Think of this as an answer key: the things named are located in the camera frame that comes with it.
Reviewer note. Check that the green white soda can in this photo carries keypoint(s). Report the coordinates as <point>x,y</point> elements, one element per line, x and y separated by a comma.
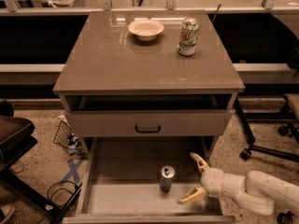
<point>188,36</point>

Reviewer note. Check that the open middle drawer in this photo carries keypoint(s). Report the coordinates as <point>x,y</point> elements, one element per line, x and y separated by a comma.
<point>122,183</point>

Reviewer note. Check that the black office chair base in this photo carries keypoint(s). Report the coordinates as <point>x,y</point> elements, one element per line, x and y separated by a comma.
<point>263,133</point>

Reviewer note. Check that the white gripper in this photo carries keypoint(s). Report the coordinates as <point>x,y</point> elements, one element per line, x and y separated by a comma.
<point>212,180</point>

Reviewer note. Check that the black wire basket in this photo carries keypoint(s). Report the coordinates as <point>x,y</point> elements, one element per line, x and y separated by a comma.
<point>66,139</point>

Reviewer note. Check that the dark chair at left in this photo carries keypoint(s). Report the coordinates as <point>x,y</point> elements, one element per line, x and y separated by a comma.
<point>15,141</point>

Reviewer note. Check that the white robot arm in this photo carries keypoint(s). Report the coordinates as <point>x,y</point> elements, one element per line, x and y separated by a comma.
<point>257,192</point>

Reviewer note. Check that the grey drawer cabinet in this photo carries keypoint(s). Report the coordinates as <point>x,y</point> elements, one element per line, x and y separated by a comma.
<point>109,60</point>

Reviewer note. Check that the white bowl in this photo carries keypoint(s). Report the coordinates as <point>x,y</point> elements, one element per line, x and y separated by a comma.
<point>145,30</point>

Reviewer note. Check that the silver redbull can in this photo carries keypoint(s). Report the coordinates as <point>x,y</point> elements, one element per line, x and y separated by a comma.
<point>166,178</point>

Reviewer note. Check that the blue tape cross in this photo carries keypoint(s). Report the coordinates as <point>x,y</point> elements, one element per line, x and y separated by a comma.
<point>73,170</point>

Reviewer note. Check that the top drawer with black handle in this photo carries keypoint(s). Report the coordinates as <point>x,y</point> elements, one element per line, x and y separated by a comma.
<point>148,114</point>

